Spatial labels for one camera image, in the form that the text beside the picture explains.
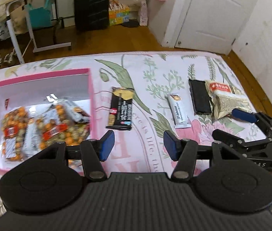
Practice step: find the white panel door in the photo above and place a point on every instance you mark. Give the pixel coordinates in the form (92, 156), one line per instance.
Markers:
(214, 25)

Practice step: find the white snack bar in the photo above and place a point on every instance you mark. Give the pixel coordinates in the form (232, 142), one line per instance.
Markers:
(75, 113)
(31, 140)
(178, 110)

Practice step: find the black suitcase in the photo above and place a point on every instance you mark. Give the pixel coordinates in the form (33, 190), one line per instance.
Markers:
(91, 15)

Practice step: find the black biscuit bar wrapper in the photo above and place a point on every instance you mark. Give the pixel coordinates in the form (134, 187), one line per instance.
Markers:
(120, 111)

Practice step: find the colourful gift box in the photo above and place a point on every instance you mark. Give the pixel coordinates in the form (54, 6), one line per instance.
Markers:
(118, 13)

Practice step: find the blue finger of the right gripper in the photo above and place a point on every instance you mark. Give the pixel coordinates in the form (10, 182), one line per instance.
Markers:
(244, 116)

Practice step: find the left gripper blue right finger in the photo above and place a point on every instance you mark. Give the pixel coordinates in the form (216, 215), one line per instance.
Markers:
(184, 152)

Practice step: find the brown paper bag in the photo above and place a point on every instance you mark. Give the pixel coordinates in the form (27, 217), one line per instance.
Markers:
(19, 24)

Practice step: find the teal shopping bag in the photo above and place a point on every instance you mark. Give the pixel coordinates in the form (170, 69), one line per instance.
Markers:
(40, 17)

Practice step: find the small black snack packet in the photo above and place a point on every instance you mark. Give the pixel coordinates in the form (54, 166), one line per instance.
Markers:
(200, 99)

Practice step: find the pink cardboard box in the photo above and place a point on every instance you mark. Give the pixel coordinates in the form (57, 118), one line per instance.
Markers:
(39, 109)

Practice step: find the floral pink bedsheet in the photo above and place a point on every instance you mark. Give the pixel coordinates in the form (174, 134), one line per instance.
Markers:
(152, 76)

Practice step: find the beige sunflower seed bag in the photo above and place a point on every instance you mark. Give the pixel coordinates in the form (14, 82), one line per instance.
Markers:
(225, 98)

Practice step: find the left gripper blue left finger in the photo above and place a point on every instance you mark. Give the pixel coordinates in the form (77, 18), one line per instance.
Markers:
(94, 152)

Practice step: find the clear bag mixed nuts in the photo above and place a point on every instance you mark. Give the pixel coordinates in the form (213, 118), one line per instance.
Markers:
(14, 125)
(54, 125)

